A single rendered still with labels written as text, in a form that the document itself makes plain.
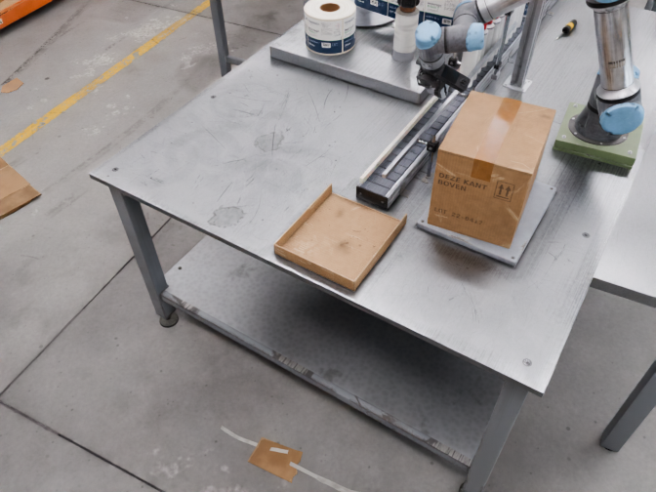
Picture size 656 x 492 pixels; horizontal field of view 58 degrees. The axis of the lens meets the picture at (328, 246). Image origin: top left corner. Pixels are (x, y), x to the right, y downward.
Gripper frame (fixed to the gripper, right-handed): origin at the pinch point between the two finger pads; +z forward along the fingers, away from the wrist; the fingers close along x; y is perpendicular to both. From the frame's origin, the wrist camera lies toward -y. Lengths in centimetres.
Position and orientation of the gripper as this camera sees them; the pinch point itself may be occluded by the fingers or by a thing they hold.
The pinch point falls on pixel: (445, 96)
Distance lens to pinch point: 209.8
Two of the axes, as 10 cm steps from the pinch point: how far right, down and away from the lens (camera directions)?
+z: 2.8, 2.8, 9.2
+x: -4.5, 8.8, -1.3
